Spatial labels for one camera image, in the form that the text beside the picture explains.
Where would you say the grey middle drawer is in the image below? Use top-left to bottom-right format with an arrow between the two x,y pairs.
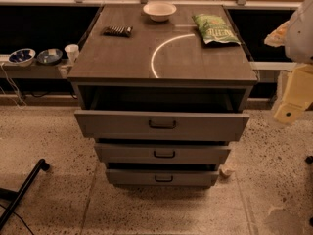
94,143 -> 230,165

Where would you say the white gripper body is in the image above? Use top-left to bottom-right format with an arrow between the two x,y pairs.
283,65 -> 313,111

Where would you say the grey top drawer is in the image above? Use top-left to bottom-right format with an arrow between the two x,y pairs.
74,110 -> 249,141

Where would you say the white paper cup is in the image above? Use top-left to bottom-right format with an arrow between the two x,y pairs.
65,44 -> 79,63

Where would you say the green chip bag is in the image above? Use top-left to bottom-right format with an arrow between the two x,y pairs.
192,14 -> 241,44

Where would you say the white cable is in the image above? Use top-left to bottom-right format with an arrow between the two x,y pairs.
0,62 -> 27,107

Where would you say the dark snack bar packet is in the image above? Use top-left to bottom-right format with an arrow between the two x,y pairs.
102,26 -> 133,37

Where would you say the blue patterned bowl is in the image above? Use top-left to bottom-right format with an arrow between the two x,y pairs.
9,48 -> 35,67

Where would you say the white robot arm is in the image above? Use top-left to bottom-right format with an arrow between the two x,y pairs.
264,0 -> 313,124

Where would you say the white bowl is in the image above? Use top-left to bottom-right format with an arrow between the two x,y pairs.
143,2 -> 176,22

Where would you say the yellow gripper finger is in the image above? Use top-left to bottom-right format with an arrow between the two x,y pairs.
274,103 -> 304,125

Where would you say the grey drawer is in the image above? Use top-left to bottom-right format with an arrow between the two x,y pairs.
94,143 -> 230,165
106,169 -> 219,187
74,110 -> 249,141

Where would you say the black metal stand leg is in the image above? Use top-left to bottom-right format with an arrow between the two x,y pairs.
0,159 -> 50,230

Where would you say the grey bottom drawer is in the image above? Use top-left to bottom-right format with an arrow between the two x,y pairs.
106,169 -> 219,187

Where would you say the blue grey bowl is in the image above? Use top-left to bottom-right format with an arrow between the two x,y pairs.
37,48 -> 63,65

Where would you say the low side shelf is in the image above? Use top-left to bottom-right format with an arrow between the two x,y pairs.
0,55 -> 72,79

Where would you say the grey drawer cabinet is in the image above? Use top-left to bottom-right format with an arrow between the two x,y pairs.
67,4 -> 259,189

